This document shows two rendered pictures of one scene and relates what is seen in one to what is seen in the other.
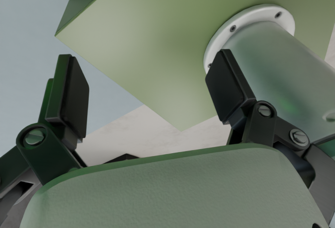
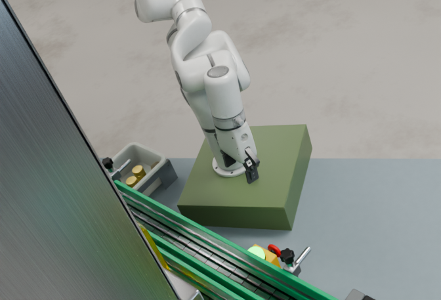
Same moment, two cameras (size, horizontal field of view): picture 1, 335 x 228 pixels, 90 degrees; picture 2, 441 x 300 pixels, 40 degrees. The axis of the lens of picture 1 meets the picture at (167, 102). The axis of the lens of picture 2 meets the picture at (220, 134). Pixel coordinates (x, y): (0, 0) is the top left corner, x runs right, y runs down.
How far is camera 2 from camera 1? 1.41 m
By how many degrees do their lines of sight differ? 42
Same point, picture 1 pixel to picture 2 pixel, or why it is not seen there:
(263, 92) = not seen: hidden behind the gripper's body
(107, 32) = (268, 197)
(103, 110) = (362, 172)
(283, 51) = (218, 155)
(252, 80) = not seen: hidden behind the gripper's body
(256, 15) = (222, 172)
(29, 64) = (348, 224)
